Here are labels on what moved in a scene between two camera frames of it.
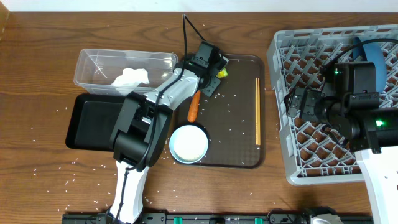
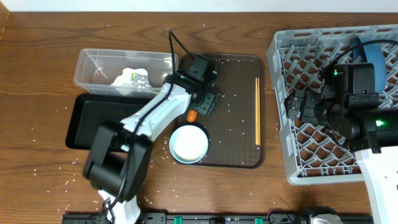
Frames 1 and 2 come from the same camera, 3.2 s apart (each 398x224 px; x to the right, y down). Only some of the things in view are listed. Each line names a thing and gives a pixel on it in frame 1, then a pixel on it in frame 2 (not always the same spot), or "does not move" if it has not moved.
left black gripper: x=212 y=86 to x=206 y=104
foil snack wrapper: x=222 y=73 to x=140 y=81
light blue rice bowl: x=188 y=144 does not move
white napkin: x=128 y=81 does not move
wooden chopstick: x=259 y=111 does not move
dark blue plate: x=374 y=53 does not move
